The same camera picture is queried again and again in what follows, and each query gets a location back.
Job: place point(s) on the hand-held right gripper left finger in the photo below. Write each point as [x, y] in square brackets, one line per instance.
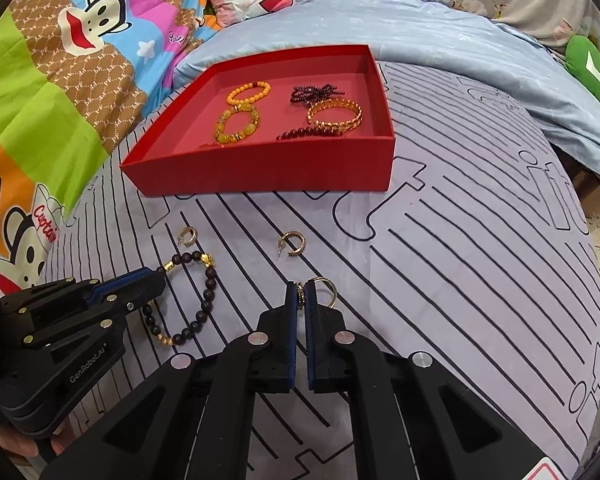
[292, 340]

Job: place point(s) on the person's left hand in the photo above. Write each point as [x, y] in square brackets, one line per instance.
[57, 445]

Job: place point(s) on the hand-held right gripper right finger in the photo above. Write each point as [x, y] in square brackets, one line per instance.
[309, 350]

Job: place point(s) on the light blue blanket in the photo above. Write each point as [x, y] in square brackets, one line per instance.
[480, 55]

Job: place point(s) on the large gold hoop earring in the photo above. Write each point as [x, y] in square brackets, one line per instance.
[332, 292]

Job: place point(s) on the green plush cushion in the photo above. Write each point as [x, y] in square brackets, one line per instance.
[587, 70]

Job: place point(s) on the grey line-printed bed sheet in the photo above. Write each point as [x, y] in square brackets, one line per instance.
[455, 260]

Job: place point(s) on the cartoon monkey printed blanket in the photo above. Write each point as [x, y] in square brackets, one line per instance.
[55, 85]

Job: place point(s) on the red cardboard box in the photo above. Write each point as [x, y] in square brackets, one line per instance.
[280, 170]

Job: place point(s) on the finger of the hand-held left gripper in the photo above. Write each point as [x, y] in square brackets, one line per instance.
[145, 292]
[125, 280]

